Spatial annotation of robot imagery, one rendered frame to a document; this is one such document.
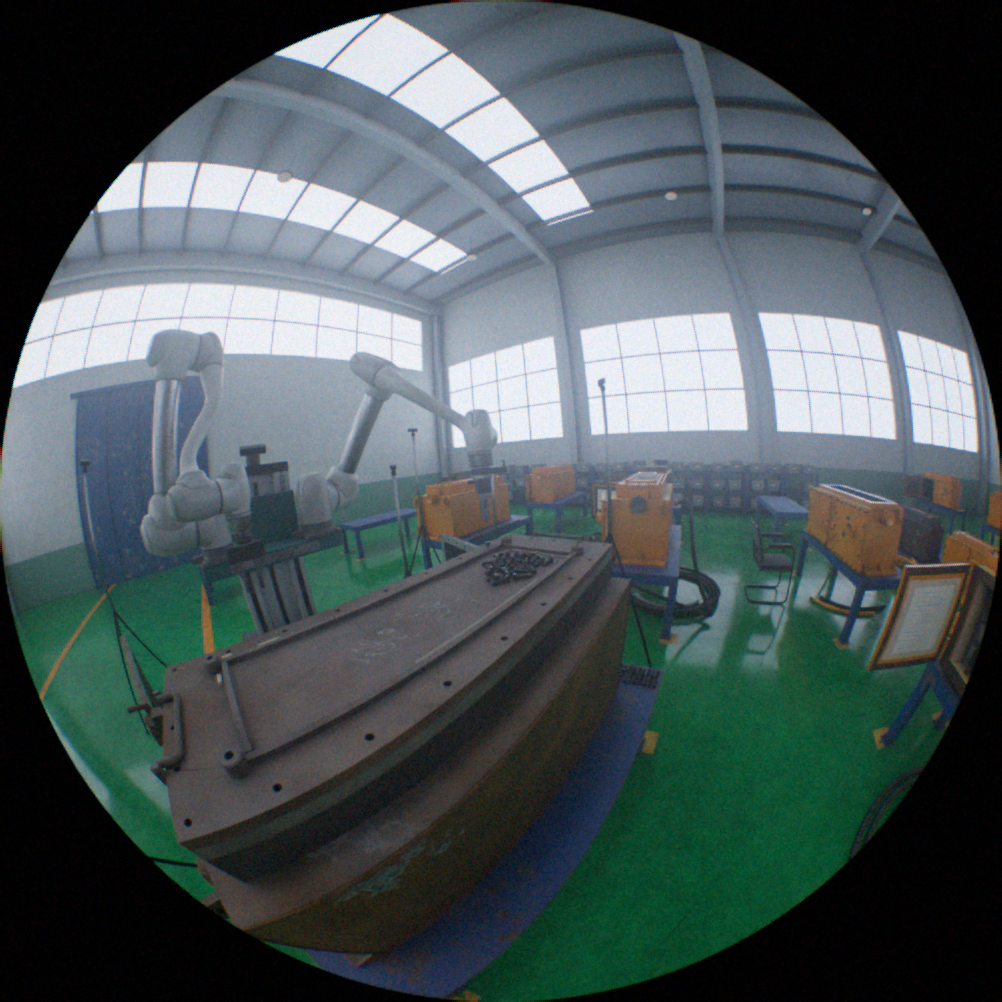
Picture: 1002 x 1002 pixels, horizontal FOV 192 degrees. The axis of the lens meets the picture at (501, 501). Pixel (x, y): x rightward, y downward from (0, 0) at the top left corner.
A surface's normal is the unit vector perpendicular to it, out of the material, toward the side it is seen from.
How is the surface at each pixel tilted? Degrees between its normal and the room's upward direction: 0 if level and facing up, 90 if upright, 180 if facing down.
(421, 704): 0
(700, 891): 0
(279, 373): 90
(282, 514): 90
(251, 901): 0
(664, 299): 90
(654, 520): 90
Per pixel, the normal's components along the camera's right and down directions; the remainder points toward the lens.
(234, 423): 0.82, 0.03
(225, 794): -0.07, -0.99
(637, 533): -0.55, 0.17
